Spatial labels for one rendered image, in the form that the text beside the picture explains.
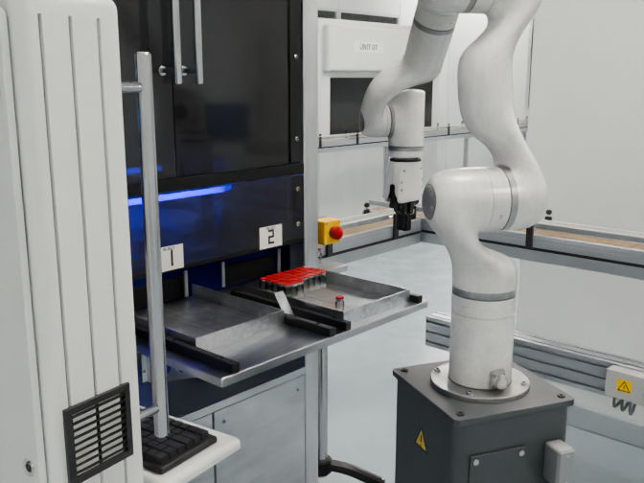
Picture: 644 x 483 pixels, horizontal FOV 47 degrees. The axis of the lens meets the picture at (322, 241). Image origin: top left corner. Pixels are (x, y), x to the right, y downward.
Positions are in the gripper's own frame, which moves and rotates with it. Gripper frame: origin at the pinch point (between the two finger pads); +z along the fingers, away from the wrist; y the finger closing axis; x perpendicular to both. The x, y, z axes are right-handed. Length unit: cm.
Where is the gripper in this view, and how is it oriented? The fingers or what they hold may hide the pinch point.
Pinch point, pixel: (403, 221)
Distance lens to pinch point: 182.4
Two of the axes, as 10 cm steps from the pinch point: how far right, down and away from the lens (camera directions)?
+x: 7.4, 1.4, -6.6
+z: 0.0, 9.8, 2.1
